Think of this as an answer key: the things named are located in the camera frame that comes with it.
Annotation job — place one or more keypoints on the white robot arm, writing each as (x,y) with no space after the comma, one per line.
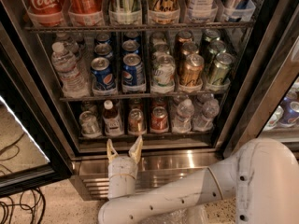
(262,176)

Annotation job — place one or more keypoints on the white bottle top shelf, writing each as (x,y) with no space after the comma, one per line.
(199,11)

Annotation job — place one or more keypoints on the Pepsi can behind right door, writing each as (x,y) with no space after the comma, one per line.
(290,114)

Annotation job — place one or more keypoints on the clear plastic bin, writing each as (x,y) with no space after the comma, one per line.
(191,215)

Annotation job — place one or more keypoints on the front right Pepsi can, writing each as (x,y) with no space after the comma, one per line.
(132,77)

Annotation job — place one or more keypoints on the open fridge glass door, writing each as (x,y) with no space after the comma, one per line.
(38,158)

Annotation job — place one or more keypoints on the green striped can top shelf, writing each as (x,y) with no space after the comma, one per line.
(125,12)

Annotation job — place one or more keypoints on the water bottle shelf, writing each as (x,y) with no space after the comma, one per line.
(75,84)
(182,122)
(204,121)

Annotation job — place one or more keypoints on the brown juice bottle white cap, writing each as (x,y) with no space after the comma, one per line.
(112,119)

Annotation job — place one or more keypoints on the water bottle middle shelf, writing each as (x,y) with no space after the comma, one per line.
(75,84)

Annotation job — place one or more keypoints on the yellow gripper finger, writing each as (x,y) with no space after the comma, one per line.
(112,154)
(136,150)

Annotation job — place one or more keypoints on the green can middle shelf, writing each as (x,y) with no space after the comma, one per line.
(218,72)

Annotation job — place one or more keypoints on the red orange can top shelf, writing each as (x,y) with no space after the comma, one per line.
(86,12)

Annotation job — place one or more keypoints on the gold LaCroix can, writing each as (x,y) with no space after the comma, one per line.
(163,11)

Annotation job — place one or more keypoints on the silver can bottom shelf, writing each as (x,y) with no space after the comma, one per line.
(89,124)

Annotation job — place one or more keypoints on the water bottle bottom shelf left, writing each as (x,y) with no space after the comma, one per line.
(182,122)

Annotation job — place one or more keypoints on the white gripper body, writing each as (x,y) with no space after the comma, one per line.
(123,165)

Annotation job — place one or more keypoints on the water bottle bottom shelf right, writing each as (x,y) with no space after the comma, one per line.
(204,121)

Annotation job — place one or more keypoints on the white green 7up can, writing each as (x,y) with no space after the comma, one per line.
(162,74)

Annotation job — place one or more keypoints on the red soda can bottom shelf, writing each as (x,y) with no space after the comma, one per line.
(159,120)

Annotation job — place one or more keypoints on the front left Pepsi can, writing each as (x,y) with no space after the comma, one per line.
(104,82)

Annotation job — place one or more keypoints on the orange soda can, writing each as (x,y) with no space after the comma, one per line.
(136,123)

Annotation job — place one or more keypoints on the gold can middle shelf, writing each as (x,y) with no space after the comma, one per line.
(190,72)

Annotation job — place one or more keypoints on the red Coca-Cola can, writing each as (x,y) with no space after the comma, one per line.
(47,13)

